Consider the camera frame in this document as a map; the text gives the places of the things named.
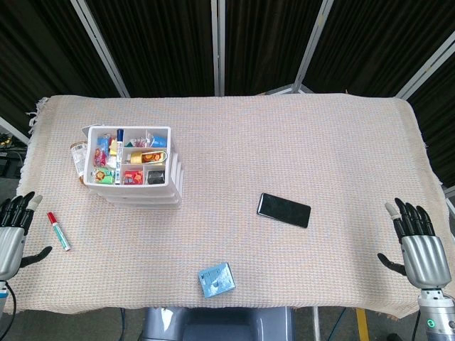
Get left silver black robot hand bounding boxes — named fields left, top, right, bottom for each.
left=0, top=190, right=53, bottom=281

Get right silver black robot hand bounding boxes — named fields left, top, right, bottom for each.
left=377, top=197, right=453, bottom=289

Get clear plastic storage bin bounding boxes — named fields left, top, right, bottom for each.
left=87, top=184, right=181, bottom=195

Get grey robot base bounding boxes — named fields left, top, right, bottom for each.
left=141, top=307, right=296, bottom=341

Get white drawer organizer box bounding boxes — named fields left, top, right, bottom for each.
left=80, top=124, right=185, bottom=209

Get blue card packet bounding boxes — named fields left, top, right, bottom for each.
left=197, top=261, right=237, bottom=299

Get brown bottle with white label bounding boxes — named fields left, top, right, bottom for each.
left=70, top=141, right=89, bottom=185

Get green lion print packet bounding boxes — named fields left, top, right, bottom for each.
left=91, top=168, right=115, bottom=185

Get white metal table leg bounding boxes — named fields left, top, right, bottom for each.
left=311, top=307, right=321, bottom=341

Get red snack packet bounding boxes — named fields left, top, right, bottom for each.
left=123, top=170, right=144, bottom=185

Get blue capped white marker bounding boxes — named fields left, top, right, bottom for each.
left=114, top=128, right=124, bottom=185

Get black smartphone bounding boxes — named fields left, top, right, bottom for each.
left=256, top=192, right=312, bottom=229

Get blue white crumpled packet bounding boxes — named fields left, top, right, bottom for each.
left=146, top=131, right=168, bottom=147

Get beige woven tablecloth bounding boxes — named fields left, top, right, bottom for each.
left=19, top=92, right=449, bottom=318

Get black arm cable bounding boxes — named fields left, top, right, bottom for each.
left=5, top=282, right=18, bottom=315

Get dark equipment with cables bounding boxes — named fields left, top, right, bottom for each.
left=0, top=131, right=29, bottom=178

